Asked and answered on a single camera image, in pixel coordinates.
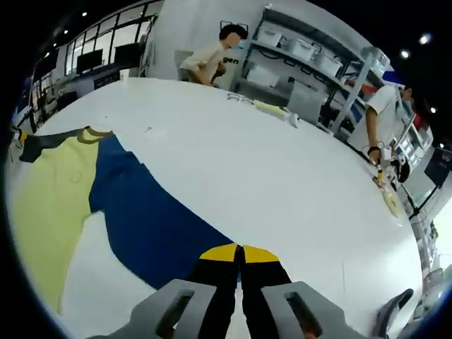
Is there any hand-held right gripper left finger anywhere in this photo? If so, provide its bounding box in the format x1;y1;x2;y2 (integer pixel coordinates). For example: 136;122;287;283
116;243;242;339

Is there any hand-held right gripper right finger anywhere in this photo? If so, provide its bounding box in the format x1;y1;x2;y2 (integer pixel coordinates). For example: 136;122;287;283
242;245;361;339

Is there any yellow blue grey garment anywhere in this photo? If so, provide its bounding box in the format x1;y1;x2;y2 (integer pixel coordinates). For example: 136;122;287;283
9;125;238;315

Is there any black monitor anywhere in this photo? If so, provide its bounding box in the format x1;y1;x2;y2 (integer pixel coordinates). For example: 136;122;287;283
76;49;104;74
114;43;145;69

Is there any dark grey object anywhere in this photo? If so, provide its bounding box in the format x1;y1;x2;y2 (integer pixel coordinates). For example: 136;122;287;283
374;288;415;338

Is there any beige cloth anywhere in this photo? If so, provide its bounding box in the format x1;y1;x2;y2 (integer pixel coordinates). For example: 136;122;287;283
381;189;403;219

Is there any pale yellow cloth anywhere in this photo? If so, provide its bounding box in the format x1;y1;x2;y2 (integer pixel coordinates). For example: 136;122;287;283
254;100;287;120

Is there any grey chair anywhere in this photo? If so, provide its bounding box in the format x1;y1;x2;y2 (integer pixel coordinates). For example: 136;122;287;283
287;79;325;127

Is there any white storage shelf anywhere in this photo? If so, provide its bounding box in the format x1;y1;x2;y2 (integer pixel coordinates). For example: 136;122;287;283
231;4;395;142

